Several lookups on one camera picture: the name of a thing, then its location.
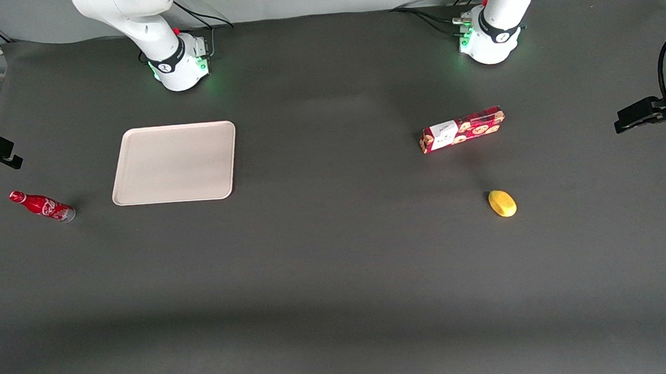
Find black left arm base cables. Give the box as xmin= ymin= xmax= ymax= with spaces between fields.
xmin=390 ymin=0 xmax=489 ymax=43

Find red coke bottle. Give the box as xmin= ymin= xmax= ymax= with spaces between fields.
xmin=9 ymin=186 xmax=77 ymax=227

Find beige plastic tray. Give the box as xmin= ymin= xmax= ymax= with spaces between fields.
xmin=107 ymin=120 xmax=241 ymax=207

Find red cookie box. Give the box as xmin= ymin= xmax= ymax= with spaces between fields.
xmin=417 ymin=105 xmax=508 ymax=155

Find yellow lemon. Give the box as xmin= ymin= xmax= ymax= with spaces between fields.
xmin=487 ymin=188 xmax=518 ymax=219

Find dark grey table mat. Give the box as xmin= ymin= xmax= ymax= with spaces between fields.
xmin=0 ymin=0 xmax=666 ymax=374

